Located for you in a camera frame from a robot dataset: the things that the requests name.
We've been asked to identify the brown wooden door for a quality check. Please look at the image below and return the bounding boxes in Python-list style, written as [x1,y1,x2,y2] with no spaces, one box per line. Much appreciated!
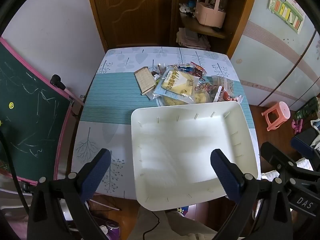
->
[89,0,176,51]

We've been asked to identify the rice cake clear packet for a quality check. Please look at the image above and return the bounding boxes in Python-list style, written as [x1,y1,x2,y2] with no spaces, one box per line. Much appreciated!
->
[157,96,187,106]

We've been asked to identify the red candy clear packet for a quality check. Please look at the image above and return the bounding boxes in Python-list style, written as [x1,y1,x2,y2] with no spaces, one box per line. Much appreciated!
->
[195,79,215,94]

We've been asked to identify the folded cloth stack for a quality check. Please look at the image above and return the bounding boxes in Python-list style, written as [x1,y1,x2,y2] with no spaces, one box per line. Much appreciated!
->
[176,28,210,51]

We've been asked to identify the sliding wardrobe doors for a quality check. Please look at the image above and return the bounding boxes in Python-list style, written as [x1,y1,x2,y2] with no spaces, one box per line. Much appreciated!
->
[231,0,319,111]

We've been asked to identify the yellow bread blue packet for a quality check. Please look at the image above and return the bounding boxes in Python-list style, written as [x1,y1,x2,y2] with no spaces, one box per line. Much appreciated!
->
[153,66,200,104]

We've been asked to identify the clear bag printed text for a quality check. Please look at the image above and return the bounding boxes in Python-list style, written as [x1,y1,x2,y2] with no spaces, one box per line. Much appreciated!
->
[208,76,235,96]

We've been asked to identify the red white triangular snack packet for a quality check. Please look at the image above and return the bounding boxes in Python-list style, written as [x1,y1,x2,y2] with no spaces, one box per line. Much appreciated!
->
[210,86,244,103]

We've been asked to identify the pink plastic stool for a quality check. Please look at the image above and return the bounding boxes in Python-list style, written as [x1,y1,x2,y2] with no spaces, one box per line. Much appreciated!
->
[261,101,291,132]

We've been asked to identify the green chalkboard pink frame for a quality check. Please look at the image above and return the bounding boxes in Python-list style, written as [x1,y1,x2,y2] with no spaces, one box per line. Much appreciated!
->
[1,38,75,185]

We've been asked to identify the white plastic tray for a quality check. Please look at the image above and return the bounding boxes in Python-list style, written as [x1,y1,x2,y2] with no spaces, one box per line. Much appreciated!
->
[131,101,260,211]

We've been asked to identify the brown cracker box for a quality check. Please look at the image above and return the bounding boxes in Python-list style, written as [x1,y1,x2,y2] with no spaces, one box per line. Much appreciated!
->
[134,67,156,95]

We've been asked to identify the patterned teal tablecloth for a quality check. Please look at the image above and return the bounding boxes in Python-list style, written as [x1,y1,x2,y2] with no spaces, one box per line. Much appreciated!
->
[72,47,245,199]

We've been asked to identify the wooden shelf unit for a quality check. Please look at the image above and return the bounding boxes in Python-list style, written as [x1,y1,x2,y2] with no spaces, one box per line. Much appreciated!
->
[170,0,254,57]

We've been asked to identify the wall poster chart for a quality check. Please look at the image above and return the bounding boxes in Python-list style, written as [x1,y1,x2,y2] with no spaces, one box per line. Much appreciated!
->
[268,0,306,34]

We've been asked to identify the dark cake red-seal packet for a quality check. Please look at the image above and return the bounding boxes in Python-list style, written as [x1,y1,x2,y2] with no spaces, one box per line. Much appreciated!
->
[190,62,207,77]

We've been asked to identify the pink basket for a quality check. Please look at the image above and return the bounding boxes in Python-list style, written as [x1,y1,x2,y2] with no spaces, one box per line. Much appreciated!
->
[195,0,226,29]

